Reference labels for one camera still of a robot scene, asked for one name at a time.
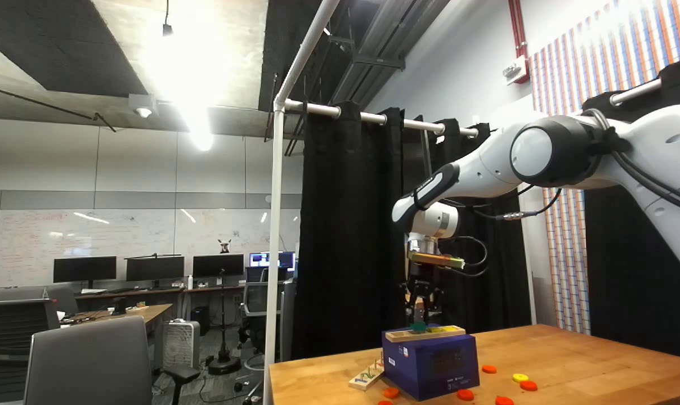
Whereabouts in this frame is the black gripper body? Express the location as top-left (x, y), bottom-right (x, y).
top-left (403, 276), bottom-right (441, 303)

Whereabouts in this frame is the wooden plank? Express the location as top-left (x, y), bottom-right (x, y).
top-left (382, 325), bottom-right (467, 345)

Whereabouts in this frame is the blue cardboard box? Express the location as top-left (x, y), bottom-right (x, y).
top-left (379, 330), bottom-right (482, 402)

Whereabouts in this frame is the white patterned strip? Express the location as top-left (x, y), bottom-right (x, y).
top-left (347, 361), bottom-right (386, 391)

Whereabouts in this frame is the monitor with blue screen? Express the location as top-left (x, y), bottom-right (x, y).
top-left (248, 249), bottom-right (297, 275)

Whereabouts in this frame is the stand with round base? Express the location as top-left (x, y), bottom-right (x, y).
top-left (202, 237), bottom-right (246, 377)

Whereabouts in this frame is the black computer monitor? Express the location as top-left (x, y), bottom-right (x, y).
top-left (123, 255), bottom-right (187, 286)
top-left (191, 253), bottom-right (248, 281)
top-left (51, 255), bottom-right (119, 289)

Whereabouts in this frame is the grey curtain rod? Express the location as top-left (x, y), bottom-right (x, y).
top-left (282, 96), bottom-right (482, 142)
top-left (607, 76), bottom-right (664, 109)

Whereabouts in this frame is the long office desk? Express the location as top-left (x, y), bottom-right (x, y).
top-left (71, 278), bottom-right (248, 302)

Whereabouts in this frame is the white computer tower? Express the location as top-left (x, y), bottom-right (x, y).
top-left (163, 318), bottom-right (202, 371)

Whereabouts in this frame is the white fire alarm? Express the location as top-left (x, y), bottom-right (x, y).
top-left (501, 57), bottom-right (528, 83)

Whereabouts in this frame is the wooden desk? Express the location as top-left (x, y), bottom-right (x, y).
top-left (61, 302), bottom-right (175, 330)

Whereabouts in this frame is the red pipe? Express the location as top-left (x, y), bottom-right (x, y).
top-left (507, 0), bottom-right (533, 85)

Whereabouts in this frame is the grey office chair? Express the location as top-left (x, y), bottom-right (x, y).
top-left (21, 312), bottom-right (154, 405)

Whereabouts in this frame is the black pendant lamp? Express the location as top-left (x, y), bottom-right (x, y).
top-left (160, 0), bottom-right (175, 39)

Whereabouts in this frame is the black office chair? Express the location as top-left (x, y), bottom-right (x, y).
top-left (0, 298), bottom-right (61, 402)

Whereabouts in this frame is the white pipe frame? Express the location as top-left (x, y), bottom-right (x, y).
top-left (260, 0), bottom-right (343, 405)

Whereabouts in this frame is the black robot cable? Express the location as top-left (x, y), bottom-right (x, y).
top-left (444, 109), bottom-right (680, 281)

